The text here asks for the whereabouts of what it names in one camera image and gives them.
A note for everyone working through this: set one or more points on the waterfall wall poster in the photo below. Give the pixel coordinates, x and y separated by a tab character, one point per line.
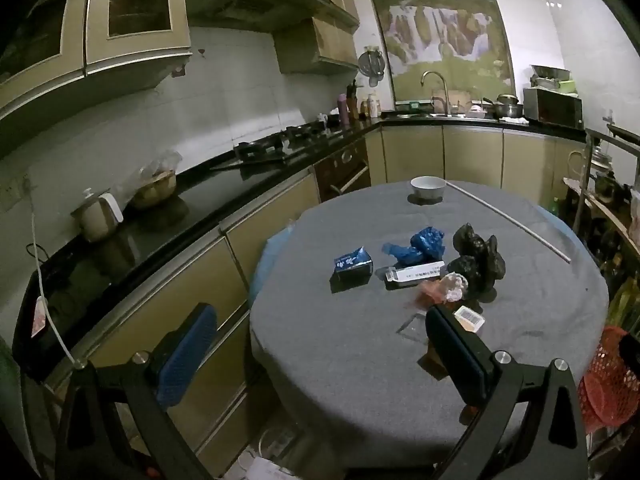
440	25

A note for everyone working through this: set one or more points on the white box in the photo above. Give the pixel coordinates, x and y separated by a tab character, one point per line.
417	272

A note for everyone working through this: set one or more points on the beige wall cabinet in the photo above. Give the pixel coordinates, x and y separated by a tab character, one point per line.
310	50

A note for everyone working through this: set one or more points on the small white dish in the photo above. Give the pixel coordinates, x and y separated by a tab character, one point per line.
477	112

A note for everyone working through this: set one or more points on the blue foil snack packet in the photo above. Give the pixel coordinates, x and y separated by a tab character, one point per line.
352	262

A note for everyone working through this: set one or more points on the small box with barcode label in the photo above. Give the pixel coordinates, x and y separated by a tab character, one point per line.
470	316

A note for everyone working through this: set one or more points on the thin white rod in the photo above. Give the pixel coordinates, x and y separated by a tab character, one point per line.
505	217

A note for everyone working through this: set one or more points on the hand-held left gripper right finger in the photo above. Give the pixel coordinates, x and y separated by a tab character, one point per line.
460	360

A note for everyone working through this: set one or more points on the white seasoning bottle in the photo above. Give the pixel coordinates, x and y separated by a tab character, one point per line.
373	106

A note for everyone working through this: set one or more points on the round hanging kitchen utensil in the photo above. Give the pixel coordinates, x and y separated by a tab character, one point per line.
371	65

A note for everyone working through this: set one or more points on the clear plastic film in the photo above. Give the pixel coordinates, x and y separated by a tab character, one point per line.
412	324

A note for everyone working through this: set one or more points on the green plastic container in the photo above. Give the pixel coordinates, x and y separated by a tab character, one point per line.
568	87

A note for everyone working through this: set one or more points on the metal cooking pot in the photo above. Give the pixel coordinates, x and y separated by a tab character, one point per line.
509	107

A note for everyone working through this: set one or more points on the microwave oven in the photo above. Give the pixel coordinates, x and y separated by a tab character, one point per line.
555	107

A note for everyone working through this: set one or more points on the pink bottle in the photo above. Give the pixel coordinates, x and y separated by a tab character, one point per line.
343	107

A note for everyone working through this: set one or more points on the black gas stove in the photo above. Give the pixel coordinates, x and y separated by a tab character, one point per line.
265	150

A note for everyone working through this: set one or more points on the black plastic bag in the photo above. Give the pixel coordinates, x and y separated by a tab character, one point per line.
475	255

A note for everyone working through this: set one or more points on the red plastic basket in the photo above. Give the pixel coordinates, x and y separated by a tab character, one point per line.
605	390

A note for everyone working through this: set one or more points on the blue plastic bag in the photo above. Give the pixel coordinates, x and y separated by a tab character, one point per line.
425	242

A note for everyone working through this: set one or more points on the white rag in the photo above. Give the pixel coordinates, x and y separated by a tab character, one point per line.
515	120

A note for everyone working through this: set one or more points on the orange clear wrapper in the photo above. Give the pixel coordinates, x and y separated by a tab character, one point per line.
452	285

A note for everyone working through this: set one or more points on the glass-door wall cabinet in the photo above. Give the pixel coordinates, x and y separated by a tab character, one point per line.
135	35

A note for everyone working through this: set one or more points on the built-in oven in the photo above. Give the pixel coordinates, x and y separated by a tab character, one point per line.
345	165

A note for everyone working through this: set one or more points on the orange seasoning bottle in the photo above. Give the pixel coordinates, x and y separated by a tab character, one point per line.
364	110

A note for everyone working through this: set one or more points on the metal basin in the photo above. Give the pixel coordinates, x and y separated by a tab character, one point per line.
550	71

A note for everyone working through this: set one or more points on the clear bag of food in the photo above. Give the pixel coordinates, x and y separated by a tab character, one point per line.
155	185

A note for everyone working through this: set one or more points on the cluttered storage rack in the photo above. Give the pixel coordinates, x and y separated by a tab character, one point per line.
600	200

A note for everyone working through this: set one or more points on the round grey-covered table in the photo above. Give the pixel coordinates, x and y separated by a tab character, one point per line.
340	360

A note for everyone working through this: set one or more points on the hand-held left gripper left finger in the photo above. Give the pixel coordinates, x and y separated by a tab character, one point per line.
185	360

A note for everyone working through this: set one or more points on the white bowl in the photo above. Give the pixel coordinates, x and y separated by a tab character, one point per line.
427	189

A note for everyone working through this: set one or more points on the small white jar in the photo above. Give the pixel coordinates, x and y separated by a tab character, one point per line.
322	120

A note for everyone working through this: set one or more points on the green bottle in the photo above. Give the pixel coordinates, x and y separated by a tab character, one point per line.
556	207

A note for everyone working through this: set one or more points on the metal kitchen faucet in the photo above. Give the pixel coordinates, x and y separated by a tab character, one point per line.
442	85

